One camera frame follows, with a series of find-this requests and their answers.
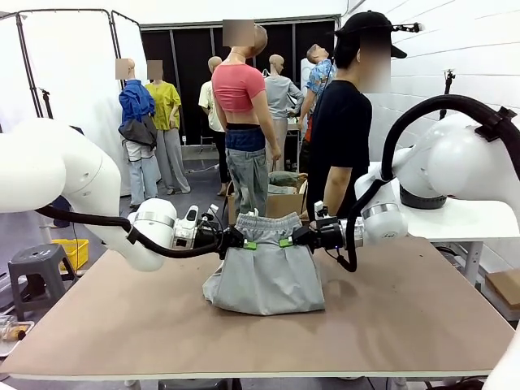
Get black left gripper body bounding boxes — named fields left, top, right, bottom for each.
left=197, top=226, right=232, bottom=255

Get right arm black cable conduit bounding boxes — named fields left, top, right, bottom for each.
left=336, top=93, right=519, bottom=272

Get person's right forearm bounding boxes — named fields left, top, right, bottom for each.
left=324, top=164, right=353, bottom=219

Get white side table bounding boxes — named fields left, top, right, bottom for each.
left=367, top=160, right=520, bottom=285

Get brown cardboard box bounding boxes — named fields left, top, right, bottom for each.
left=485, top=268, right=520, bottom=312

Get mannequin in grey sweater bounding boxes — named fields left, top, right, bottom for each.
left=263, top=54, right=306, bottom=171

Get grey plastic stool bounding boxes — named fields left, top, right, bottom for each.
left=7, top=243, right=77, bottom=322

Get person in black t-shirt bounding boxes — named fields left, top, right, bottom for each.
left=304, top=11, right=408, bottom=232

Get open cardboard box with clothes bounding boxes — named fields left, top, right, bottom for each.
left=226, top=170, right=310, bottom=227

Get mannequin in pink top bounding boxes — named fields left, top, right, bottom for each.
left=210, top=18, right=282, bottom=219

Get wide white backdrop panel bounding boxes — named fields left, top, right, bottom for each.
left=0, top=8, right=119, bottom=131

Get narrow white backdrop panel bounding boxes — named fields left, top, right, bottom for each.
left=110, top=10, right=142, bottom=82

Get small black tripod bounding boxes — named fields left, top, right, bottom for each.
left=440, top=69, right=457, bottom=121

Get mannequin in yellow shirt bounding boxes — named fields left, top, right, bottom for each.
left=145, top=59, right=192, bottom=195

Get black cap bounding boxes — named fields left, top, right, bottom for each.
left=335, top=11, right=408, bottom=59

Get white tray with snacks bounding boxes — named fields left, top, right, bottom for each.
left=0, top=314, right=36, bottom=358

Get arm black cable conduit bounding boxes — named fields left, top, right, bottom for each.
left=34, top=205, right=223, bottom=259
left=336, top=93, right=519, bottom=272

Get mannequin in floral shirt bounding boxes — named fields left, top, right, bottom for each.
left=298, top=42, right=339, bottom=143

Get mannequin in blue shirt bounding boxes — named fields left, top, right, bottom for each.
left=117, top=58, right=159, bottom=209

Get tall black tripod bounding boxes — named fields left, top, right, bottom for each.
left=38, top=87, right=56, bottom=121

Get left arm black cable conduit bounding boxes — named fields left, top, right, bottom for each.
left=34, top=205, right=223, bottom=259

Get grey training pants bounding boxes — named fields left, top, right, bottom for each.
left=201, top=209, right=326, bottom=316

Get mannequin in cream shirt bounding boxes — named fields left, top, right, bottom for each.
left=197, top=55, right=231, bottom=186

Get yellow plastic crate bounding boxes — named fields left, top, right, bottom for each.
left=51, top=238, right=89, bottom=272

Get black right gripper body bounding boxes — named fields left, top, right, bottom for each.
left=312, top=219, right=346, bottom=251

